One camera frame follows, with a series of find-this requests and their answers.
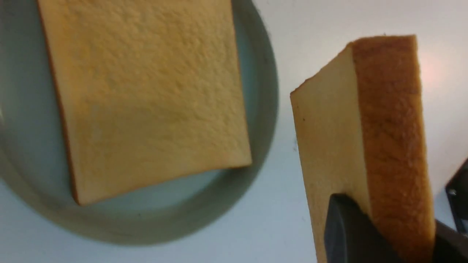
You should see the light green round plate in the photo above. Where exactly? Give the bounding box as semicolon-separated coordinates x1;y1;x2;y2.
1;0;279;247

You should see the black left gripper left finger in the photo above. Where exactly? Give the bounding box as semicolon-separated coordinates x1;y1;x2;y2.
323;194;403;263

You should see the toast slice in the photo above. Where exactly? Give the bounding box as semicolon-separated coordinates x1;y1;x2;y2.
290;35;436;263
37;0;252;205

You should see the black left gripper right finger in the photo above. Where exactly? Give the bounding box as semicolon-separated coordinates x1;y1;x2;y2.
433;220;468;263

